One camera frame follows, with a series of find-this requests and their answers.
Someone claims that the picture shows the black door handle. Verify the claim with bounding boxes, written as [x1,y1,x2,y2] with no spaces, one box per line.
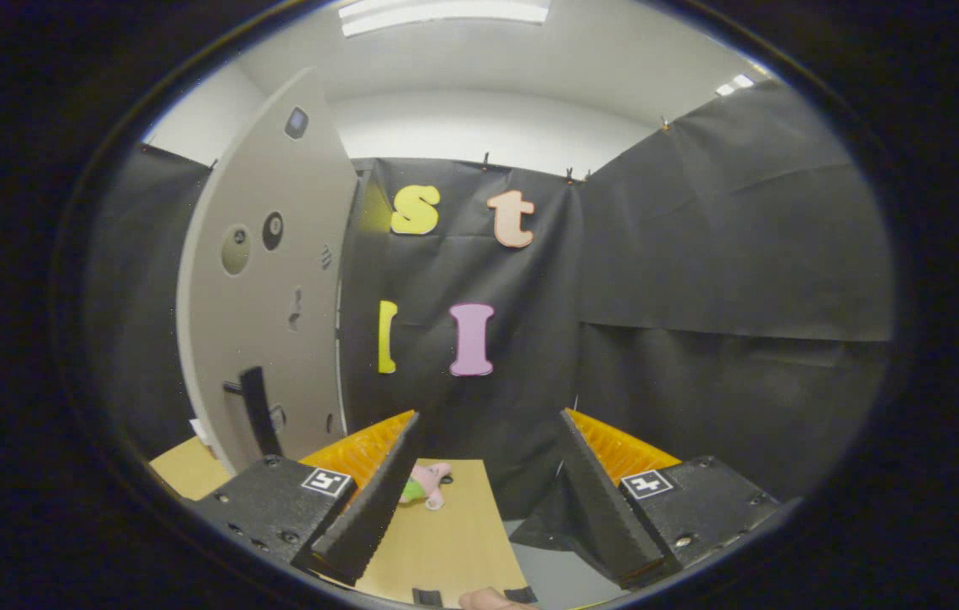
[223,366,285,459]

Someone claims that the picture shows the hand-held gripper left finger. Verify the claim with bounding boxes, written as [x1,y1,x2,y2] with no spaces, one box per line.
[188,410,422,587]

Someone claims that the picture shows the pink green plush toy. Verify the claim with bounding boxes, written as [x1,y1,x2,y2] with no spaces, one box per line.
[399,462,453,511]

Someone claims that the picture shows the long ceiling light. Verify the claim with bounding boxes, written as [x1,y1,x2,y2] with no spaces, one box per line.
[338,0,551,38]

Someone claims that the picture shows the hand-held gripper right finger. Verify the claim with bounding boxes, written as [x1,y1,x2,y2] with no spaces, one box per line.
[559,408,783,591]

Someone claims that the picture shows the grey shoe cabinet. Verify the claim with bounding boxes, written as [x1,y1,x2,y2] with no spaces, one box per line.
[337,161,380,441]

